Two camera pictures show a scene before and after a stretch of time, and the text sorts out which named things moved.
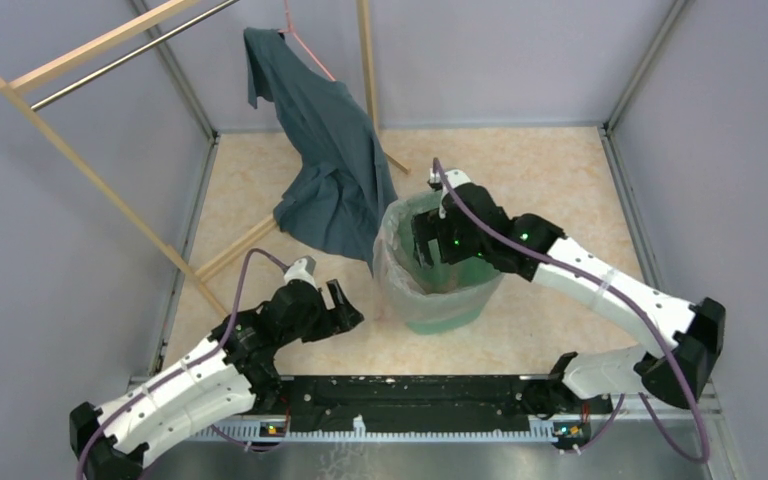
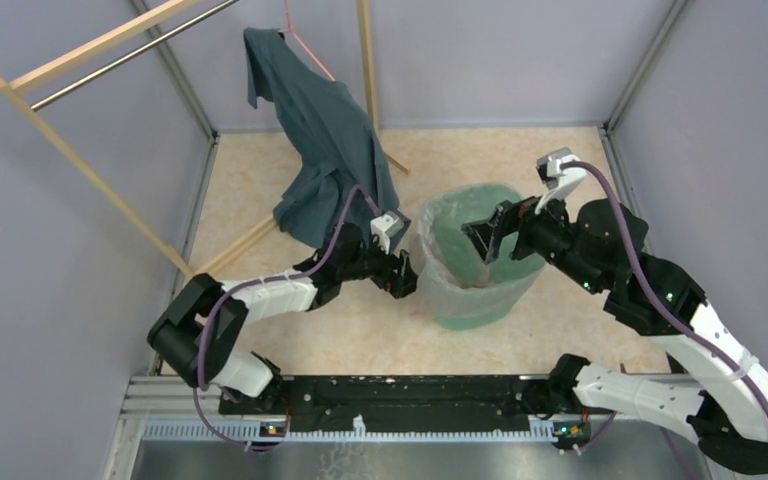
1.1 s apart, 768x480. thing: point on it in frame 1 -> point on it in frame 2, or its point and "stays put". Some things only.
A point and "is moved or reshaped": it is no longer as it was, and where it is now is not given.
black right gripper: [425, 227] -> [486, 235]
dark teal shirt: [344, 185] stays put
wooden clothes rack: [14, 80] stays put
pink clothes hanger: [289, 29] stays put
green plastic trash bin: [439, 299] is moved or reshaped
